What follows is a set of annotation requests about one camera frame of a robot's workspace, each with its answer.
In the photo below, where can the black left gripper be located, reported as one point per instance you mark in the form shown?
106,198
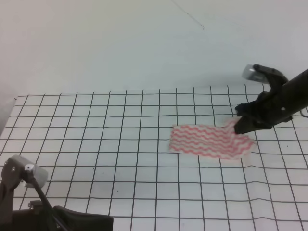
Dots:
37,218

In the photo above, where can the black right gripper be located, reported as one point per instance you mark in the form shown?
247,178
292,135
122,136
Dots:
270,109

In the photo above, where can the pink wavy striped towel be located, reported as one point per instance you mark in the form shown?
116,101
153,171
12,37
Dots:
211,141

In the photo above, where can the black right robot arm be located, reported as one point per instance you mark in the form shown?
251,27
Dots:
298,86

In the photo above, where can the white black-grid tablecloth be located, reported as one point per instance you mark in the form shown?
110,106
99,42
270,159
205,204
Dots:
109,154

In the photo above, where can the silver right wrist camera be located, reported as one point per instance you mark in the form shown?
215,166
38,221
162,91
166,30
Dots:
256,73

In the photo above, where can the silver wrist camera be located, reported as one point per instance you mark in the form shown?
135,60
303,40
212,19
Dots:
37,172
256,73

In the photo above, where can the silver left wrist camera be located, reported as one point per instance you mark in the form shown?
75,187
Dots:
37,172

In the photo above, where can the grey left camera bracket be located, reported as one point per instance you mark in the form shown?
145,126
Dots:
11,177

